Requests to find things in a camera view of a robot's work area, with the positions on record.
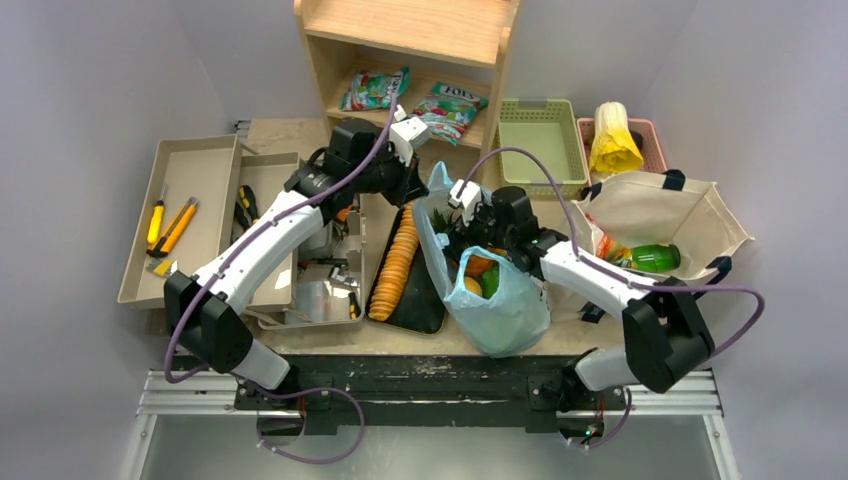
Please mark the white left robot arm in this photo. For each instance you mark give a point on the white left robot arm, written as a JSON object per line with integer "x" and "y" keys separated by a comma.
{"x": 204, "y": 309}

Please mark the green plastic basket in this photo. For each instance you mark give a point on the green plastic basket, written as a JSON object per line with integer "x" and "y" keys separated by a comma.
{"x": 547, "y": 129}

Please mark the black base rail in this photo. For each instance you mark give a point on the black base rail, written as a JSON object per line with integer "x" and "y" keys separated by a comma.
{"x": 428, "y": 391}

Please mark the wooden shelf unit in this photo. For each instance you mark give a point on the wooden shelf unit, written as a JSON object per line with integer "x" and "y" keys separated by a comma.
{"x": 465, "y": 44}

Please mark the orange fruit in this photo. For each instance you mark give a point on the orange fruit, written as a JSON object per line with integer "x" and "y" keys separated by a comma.
{"x": 472, "y": 286}

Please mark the yellow white napa cabbage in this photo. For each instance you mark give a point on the yellow white napa cabbage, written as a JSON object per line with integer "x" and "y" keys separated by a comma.
{"x": 613, "y": 148}

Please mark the orange hex key holder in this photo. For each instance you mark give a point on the orange hex key holder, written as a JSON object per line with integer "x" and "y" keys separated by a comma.
{"x": 343, "y": 214}

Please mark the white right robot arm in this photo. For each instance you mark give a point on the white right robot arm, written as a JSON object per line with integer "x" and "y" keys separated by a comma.
{"x": 665, "y": 334}

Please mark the pink plastic basket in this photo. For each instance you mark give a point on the pink plastic basket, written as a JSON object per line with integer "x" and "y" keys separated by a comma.
{"x": 651, "y": 150}

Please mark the right candy bag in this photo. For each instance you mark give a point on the right candy bag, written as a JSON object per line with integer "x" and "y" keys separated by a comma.
{"x": 448, "y": 111}

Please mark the stubby black yellow screwdriver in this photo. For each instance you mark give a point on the stubby black yellow screwdriver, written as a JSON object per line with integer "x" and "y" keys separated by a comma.
{"x": 354, "y": 306}

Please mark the light blue plastic grocery bag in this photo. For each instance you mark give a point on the light blue plastic grocery bag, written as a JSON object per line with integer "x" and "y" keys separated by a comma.
{"x": 514, "y": 317}

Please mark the green lettuce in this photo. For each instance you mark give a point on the green lettuce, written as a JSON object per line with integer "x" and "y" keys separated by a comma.
{"x": 489, "y": 281}

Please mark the green bottle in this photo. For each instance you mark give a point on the green bottle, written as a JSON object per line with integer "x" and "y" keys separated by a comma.
{"x": 656, "y": 258}

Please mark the orange snack packet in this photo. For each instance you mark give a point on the orange snack packet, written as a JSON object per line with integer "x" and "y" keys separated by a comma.
{"x": 608, "y": 249}

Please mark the black rectangular tray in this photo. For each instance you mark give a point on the black rectangular tray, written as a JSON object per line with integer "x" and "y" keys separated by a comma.
{"x": 419, "y": 309}

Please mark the beige toolbox tray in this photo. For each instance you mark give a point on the beige toolbox tray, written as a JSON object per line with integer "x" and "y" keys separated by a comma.
{"x": 210, "y": 170}

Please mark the grey open toolbox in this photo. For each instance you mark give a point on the grey open toolbox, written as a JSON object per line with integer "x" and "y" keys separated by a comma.
{"x": 310, "y": 287}

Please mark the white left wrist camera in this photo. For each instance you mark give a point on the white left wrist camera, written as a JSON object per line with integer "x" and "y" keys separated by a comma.
{"x": 407, "y": 134}

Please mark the small yellow screwdriver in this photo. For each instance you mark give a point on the small yellow screwdriver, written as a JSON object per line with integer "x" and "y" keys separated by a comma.
{"x": 156, "y": 218}

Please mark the purple eggplant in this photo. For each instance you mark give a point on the purple eggplant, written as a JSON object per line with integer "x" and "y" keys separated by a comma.
{"x": 637, "y": 139}

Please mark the left candy bag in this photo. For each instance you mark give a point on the left candy bag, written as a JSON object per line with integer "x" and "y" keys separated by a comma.
{"x": 370, "y": 90}

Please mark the pineapple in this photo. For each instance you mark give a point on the pineapple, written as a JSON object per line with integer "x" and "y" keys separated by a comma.
{"x": 450, "y": 225}

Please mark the orange spiral bread loaf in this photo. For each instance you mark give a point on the orange spiral bread loaf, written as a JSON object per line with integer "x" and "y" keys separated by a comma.
{"x": 393, "y": 277}

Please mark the beige canvas tote bag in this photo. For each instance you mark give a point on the beige canvas tote bag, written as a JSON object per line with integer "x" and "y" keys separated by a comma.
{"x": 636, "y": 209}

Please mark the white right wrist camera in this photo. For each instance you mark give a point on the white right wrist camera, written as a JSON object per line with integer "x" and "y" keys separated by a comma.
{"x": 465, "y": 196}

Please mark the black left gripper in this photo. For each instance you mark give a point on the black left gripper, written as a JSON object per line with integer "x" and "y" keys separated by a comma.
{"x": 409, "y": 184}

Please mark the candy bag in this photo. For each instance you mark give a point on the candy bag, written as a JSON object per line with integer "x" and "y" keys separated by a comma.
{"x": 370, "y": 90}
{"x": 448, "y": 111}

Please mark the yellow utility knife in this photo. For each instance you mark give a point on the yellow utility knife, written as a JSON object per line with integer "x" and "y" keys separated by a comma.
{"x": 161, "y": 263}

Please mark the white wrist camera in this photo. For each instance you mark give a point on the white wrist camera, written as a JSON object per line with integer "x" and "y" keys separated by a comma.
{"x": 465, "y": 196}
{"x": 407, "y": 134}

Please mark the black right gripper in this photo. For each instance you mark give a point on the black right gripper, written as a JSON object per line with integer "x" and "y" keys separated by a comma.
{"x": 478, "y": 225}

